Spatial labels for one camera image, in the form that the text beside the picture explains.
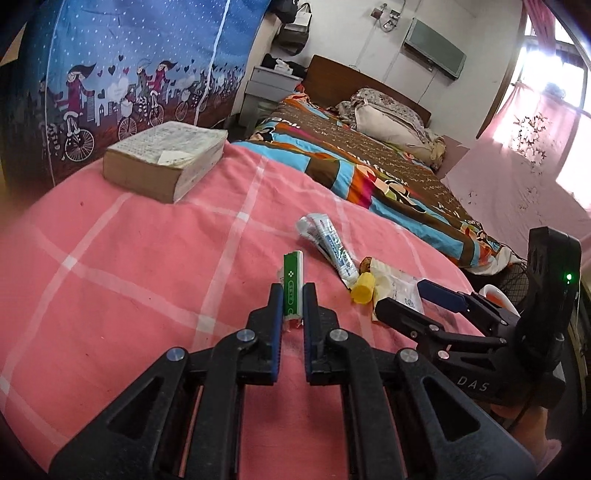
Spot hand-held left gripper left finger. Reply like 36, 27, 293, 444
48, 283, 287, 480

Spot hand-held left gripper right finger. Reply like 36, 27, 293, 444
302, 283, 539, 480

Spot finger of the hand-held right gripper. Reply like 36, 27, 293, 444
375, 298, 509, 358
417, 279, 522, 330

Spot white plastic wrapper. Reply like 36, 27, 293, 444
369, 258, 432, 324

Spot orange plastic bucket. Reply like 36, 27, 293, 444
478, 285, 520, 319

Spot green and white box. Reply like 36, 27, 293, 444
281, 250, 305, 321

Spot large grey toothpaste tube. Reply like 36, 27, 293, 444
310, 213, 358, 289

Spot small grey toothpaste tube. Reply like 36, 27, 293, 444
295, 216, 333, 259

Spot person's right hand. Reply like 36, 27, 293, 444
492, 406, 561, 462

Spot black floor fan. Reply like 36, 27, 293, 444
496, 258, 536, 315

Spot pink floral sheet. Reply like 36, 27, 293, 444
443, 80, 591, 268

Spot colourful brown bedspread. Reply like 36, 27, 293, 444
231, 92, 522, 275

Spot pink checked cloth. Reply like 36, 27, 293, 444
0, 143, 485, 480

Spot pile of pillows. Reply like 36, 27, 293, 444
337, 88, 446, 162

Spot thick old book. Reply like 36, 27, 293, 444
102, 121, 229, 205

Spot grey nightstand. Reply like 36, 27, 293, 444
240, 66, 301, 125

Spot wooden bed headboard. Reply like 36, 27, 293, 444
307, 54, 432, 127

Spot window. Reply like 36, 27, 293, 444
508, 0, 591, 93

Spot black clothes pile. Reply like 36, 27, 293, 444
261, 54, 308, 77

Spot grey handbag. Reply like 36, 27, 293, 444
274, 2, 315, 56

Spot blue printed wardrobe cloth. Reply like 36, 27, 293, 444
0, 0, 273, 190

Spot black handbag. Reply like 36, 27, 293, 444
270, 0, 298, 24

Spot wall socket with plugs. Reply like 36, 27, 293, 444
372, 2, 402, 26

